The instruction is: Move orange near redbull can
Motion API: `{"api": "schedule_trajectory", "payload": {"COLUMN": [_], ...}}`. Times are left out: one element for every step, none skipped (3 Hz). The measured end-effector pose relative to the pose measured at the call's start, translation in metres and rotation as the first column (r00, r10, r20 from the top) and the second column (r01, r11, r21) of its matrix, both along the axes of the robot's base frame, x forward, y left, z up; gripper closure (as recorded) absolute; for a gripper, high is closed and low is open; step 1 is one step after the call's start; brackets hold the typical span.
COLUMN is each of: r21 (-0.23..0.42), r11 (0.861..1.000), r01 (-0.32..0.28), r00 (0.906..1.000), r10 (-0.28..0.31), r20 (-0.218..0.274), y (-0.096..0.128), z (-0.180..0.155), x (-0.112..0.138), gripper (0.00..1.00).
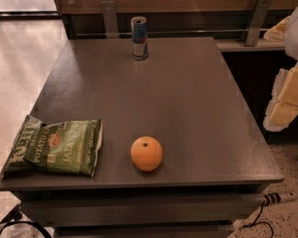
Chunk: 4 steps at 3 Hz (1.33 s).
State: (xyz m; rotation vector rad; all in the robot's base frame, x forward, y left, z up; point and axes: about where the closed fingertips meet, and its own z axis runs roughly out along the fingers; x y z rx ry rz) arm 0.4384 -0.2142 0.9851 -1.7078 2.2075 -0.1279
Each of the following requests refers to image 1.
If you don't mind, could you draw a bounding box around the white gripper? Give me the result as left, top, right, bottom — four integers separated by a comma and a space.
263, 6, 298, 132

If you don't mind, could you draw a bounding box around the orange fruit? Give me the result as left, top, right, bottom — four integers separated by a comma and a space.
130, 136, 163, 172

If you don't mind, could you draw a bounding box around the red bull can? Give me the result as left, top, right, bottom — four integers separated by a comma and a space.
131, 16, 148, 60

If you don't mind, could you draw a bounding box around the grey cabinet drawer unit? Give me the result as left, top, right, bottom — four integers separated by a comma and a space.
21, 189, 264, 238

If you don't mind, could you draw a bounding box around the green potato chips bag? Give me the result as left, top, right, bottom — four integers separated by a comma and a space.
4, 115, 102, 177

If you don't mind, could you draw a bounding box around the right metal bracket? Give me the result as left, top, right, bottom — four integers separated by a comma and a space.
244, 0, 272, 47

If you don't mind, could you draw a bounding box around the metal bracket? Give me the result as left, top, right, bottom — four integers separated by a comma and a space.
244, 0, 272, 47
101, 0, 119, 39

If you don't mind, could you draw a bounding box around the striped plug with cable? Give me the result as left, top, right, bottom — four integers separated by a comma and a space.
241, 191, 298, 238

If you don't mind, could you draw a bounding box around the left metal bracket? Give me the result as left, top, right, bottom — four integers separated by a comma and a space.
101, 0, 119, 39

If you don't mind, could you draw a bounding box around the horizontal metal rail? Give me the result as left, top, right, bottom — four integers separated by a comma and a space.
75, 29, 268, 40

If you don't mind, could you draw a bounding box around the black cable loop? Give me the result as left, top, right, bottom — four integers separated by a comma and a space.
0, 203, 53, 238

